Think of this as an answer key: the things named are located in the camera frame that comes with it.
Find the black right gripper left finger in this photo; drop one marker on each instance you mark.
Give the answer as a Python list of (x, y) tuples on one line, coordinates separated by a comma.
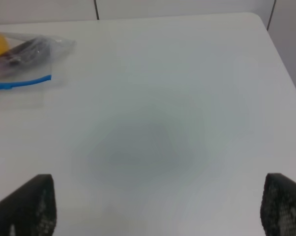
[(31, 209)]

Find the clear zip bag blue seal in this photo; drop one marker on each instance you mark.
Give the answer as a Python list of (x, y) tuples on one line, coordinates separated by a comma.
[(26, 90)]

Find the dark purple eggplant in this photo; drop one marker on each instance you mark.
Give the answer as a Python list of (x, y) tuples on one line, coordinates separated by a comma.
[(28, 56)]

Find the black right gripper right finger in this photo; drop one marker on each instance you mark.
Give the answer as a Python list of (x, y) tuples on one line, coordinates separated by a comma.
[(278, 206)]

